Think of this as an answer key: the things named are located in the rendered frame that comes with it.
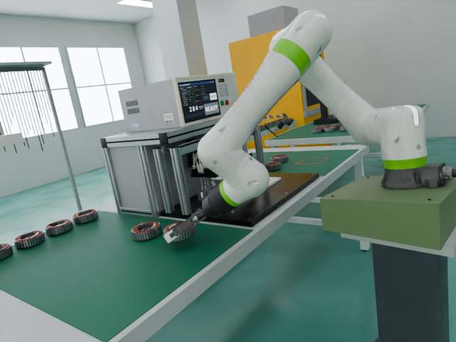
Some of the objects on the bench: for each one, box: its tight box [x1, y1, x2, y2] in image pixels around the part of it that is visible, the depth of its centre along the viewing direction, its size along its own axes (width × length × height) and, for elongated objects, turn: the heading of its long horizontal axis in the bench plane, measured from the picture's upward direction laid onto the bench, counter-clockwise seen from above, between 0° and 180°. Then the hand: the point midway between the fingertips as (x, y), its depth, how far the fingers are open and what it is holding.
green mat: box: [252, 149, 359, 176], centre depth 226 cm, size 94×61×1 cm, turn 89°
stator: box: [131, 221, 162, 241], centre depth 132 cm, size 11×11×4 cm
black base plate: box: [161, 172, 319, 227], centre depth 163 cm, size 47×64×2 cm
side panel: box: [102, 145, 162, 218], centre depth 158 cm, size 28×3×32 cm, turn 89°
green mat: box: [0, 210, 254, 342], centre depth 127 cm, size 94×61×1 cm, turn 89°
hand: (180, 229), depth 120 cm, fingers closed on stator, 11 cm apart
